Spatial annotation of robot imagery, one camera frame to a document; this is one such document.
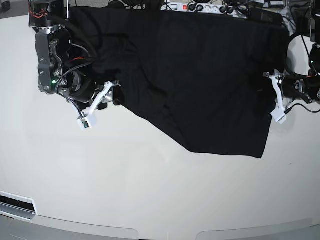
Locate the white slotted table fixture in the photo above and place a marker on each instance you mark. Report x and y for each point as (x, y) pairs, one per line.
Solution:
(17, 207)

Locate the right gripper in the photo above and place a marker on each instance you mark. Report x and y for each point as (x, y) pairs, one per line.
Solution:
(84, 88)

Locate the white power strip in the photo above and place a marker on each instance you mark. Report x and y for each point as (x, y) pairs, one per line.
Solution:
(203, 8)

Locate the black box behind table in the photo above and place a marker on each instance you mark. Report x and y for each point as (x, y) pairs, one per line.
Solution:
(257, 15)

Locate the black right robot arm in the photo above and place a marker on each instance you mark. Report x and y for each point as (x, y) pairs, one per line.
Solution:
(68, 58)

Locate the black t-shirt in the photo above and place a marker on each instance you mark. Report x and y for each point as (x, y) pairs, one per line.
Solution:
(196, 77)

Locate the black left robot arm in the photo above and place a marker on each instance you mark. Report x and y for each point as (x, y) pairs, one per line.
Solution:
(306, 19)

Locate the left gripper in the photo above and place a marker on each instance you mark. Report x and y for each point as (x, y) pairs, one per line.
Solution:
(295, 89)

